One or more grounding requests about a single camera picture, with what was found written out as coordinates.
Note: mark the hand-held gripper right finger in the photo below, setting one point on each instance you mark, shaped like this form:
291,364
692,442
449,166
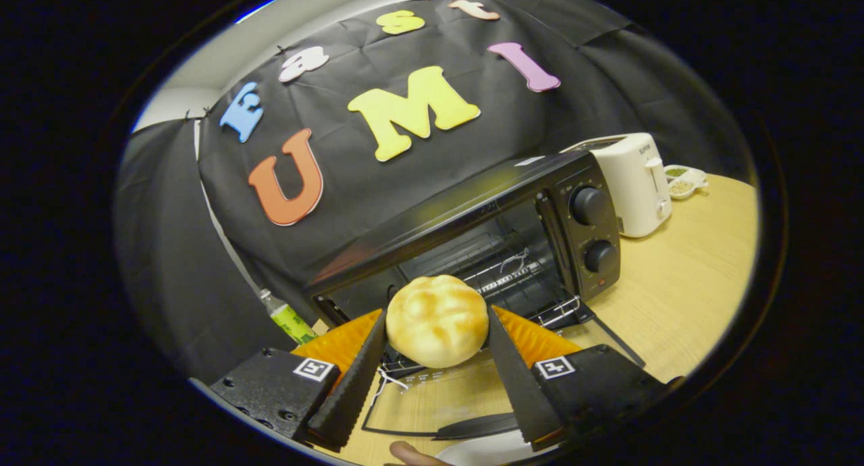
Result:
520,385

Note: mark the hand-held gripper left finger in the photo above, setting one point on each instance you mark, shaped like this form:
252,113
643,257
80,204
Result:
354,385

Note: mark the golden round bread bun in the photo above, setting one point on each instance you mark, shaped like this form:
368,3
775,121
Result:
437,321

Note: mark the black toaster oven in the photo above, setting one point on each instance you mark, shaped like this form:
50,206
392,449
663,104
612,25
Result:
472,202

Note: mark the white pop-up toaster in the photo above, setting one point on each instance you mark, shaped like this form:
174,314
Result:
634,189

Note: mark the white square plate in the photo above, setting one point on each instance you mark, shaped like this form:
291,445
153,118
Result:
486,452

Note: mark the green label plastic bottle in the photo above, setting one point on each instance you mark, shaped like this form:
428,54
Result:
290,321

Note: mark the black backdrop cloth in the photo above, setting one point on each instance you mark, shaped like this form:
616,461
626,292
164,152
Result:
378,182

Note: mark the white divided seed dish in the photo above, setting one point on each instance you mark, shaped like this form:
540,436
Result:
685,182

